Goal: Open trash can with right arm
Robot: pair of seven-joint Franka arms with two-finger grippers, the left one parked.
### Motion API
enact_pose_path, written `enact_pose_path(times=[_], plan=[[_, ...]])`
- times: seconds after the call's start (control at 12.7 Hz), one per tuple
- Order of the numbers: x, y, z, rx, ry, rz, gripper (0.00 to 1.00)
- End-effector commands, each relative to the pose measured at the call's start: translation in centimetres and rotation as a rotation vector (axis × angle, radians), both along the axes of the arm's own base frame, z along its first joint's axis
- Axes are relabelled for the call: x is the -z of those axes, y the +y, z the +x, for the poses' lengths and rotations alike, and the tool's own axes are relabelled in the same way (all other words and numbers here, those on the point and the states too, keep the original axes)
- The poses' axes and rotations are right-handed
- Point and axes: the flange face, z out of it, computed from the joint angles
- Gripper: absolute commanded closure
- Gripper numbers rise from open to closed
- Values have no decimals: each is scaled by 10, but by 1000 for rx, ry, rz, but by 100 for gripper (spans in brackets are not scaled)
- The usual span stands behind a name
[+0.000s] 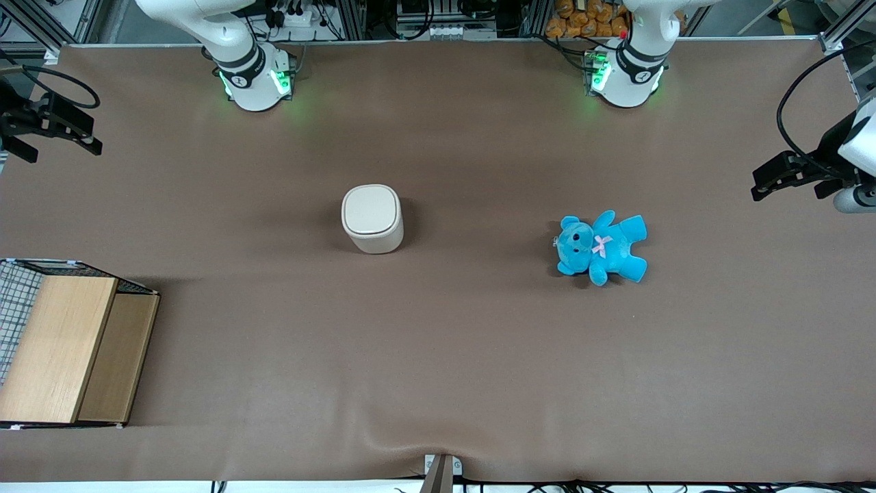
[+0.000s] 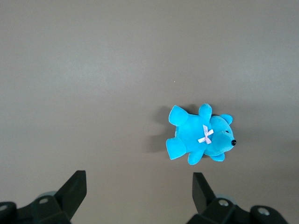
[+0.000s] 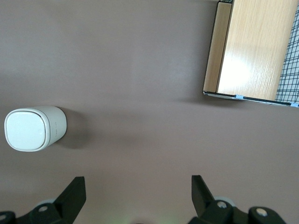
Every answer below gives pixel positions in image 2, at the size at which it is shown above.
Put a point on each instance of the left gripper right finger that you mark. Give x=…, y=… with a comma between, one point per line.
x=210, y=210

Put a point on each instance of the blue plush teddy bear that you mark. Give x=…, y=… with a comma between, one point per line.
x=191, y=133

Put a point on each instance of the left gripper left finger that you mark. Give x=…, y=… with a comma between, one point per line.
x=58, y=205

